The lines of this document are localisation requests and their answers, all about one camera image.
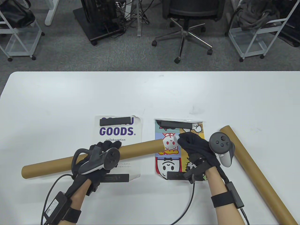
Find brown cardboard mailing tube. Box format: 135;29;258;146
219;125;298;225
21;139;164;180

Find grey bag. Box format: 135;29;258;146
236;0;280;30

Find black equipment base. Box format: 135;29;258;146
270;0;300;48

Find black wrist strap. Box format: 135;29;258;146
211;192;235;208
62;207;82;223

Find person's right forearm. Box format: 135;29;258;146
205;165;245;225

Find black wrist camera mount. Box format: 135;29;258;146
183;162;211;184
86;179;101;196

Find black wrist sensor box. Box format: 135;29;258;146
44;192;72;224
226;182;244;209

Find person's left forearm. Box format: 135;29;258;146
50;179;92;225

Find clear acrylic post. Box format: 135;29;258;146
137;0;143;37

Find colourful cartoon poster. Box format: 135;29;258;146
154;118;208;181

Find black office chair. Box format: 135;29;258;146
152;0;225;64

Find person's left hand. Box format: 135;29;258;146
63;141;123;199

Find white poster purple lettering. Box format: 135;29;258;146
94;115;143;181

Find grey handheld controller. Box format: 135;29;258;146
71;148;120;175
209;132;235;167

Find white desk leg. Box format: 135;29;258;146
45;0;60;26

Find black rolling equipment cart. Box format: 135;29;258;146
73;0;126;46

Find white wire cart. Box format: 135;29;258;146
228;0;300;62
0;9;45;62

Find person's right hand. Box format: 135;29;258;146
177;132;222;171

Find tangled black cables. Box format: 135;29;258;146
114;0;162;26

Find black bag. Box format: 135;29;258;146
0;0;35;29

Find black rectangular bar weight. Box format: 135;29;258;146
100;116;131;126
167;172;205;181
156;120;191;129
103;174;130;183

